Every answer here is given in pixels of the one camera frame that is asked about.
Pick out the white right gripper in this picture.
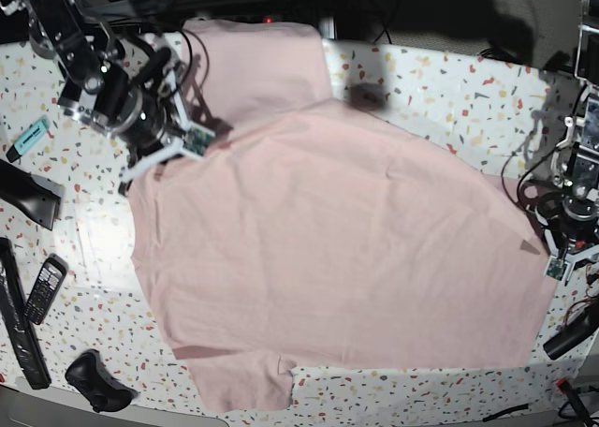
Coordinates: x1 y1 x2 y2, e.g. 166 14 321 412
119 90 216 194

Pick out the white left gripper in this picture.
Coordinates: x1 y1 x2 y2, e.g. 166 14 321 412
544 228 598 282

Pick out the pink T-shirt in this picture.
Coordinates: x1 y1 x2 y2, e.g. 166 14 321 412
128 21 556 413

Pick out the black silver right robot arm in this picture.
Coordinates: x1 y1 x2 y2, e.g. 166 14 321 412
1 0 215 194

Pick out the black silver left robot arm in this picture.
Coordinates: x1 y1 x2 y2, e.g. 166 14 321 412
517 0 598 283

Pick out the red and black tool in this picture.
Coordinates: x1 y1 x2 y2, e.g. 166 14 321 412
556 378 598 426

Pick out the teal highlighter marker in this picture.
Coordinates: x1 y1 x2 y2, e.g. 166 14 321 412
6 116 50 163

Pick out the black handheld device with grip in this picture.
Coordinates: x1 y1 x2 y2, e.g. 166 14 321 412
1 160 65 230

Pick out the black phone handset with keypad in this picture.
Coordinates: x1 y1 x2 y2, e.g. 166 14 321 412
24 254 68 325

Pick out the long black bar remote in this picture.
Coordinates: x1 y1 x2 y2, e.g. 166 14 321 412
1 238 51 390

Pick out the black game controller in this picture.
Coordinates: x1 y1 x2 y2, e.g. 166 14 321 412
65 349 138 413

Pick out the black cylindrical device with wires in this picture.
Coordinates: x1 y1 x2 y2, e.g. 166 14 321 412
543 304 598 360

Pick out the black cable bundle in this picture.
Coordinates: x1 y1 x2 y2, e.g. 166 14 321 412
476 38 521 66

